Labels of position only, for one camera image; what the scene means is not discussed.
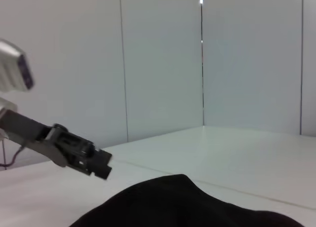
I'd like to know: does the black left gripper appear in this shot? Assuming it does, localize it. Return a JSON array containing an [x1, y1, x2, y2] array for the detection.
[[0, 109, 113, 180]]

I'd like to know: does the black shirt with FREE print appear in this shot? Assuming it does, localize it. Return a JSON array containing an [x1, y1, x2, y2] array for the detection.
[[69, 174, 306, 227]]

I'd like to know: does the thin dark cable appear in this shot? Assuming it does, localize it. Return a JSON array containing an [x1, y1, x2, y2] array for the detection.
[[0, 138, 27, 171]]

